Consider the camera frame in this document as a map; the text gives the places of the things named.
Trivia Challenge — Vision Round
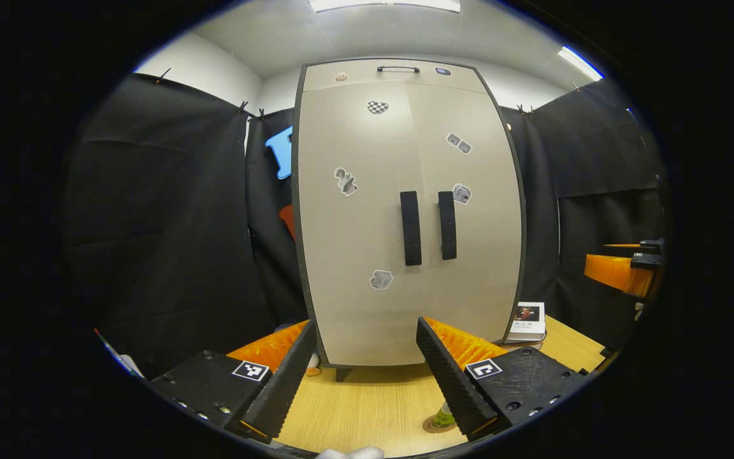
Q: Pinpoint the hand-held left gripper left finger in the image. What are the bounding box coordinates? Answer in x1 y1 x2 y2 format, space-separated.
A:
146 319 318 444

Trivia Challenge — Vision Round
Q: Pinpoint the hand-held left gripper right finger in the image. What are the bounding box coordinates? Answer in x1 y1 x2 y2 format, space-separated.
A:
416 316 591 442

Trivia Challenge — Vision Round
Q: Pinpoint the green tea bottle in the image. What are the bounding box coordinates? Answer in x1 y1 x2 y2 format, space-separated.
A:
431 401 457 428

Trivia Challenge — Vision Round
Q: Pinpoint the round cork coaster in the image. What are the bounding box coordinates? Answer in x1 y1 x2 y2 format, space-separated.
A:
422 414 459 435

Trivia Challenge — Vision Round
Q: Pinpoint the grey cabinet door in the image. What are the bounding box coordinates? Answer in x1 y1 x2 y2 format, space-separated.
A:
403 81 524 350
295 82 433 368

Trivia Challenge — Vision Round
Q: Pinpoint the grey cabinet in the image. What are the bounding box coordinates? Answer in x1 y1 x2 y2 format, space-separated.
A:
290 57 528 383

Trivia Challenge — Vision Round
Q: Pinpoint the grey cabinet drawer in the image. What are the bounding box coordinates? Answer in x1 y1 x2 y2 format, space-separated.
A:
302 59 490 94

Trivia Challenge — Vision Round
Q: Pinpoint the black backdrop cloth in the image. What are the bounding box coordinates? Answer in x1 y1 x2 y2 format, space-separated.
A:
58 71 670 380

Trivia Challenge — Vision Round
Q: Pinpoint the ceiling light panel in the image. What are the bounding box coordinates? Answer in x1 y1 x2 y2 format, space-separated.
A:
308 0 462 14
558 46 605 82

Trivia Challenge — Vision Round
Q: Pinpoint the black door handle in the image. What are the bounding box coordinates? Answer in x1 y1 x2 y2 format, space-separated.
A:
399 190 423 267
438 190 458 261

